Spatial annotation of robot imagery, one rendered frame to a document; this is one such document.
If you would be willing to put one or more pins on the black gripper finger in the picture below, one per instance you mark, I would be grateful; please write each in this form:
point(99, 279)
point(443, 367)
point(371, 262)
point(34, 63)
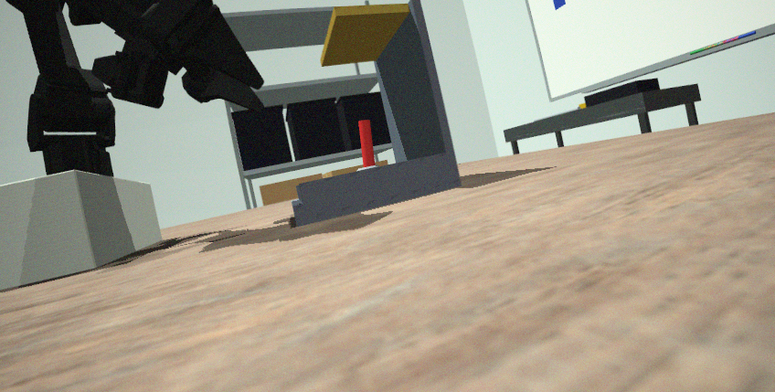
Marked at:
point(210, 41)
point(228, 89)

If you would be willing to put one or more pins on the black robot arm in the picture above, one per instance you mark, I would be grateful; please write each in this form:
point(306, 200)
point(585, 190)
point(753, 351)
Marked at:
point(68, 98)

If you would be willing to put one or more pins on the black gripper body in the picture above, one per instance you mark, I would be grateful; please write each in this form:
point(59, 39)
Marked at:
point(164, 23)

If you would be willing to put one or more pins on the red peg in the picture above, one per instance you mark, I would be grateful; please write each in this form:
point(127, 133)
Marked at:
point(366, 143)

